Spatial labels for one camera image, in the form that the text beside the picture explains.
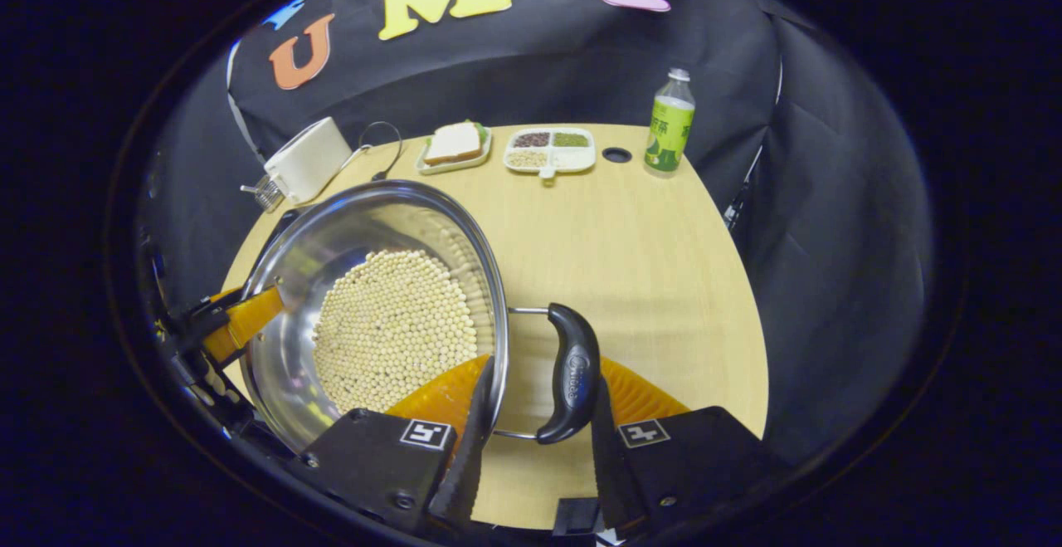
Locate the black backdrop cloth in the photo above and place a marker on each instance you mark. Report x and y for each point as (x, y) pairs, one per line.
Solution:
(539, 74)

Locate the pale sandwich plate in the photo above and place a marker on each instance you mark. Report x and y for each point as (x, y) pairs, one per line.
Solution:
(440, 167)

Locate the green drink bottle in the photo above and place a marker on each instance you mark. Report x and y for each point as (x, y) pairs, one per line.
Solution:
(669, 128)

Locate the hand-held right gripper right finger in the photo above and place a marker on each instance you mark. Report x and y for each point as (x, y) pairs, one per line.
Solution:
(614, 481)

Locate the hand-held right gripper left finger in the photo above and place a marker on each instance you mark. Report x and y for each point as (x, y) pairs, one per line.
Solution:
(469, 481)

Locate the pile of soybeans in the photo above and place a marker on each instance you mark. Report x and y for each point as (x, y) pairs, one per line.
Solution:
(394, 331)

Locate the black round table grommet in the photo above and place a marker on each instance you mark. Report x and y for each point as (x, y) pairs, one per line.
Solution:
(616, 154)

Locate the sandwich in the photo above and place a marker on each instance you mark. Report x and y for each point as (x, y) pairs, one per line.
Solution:
(452, 143)

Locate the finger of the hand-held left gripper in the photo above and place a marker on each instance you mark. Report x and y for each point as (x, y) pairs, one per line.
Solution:
(245, 323)

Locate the white divided dish with beans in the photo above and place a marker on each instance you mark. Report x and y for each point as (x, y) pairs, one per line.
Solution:
(549, 155)

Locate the white toaster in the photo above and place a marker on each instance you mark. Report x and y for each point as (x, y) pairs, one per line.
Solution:
(311, 161)

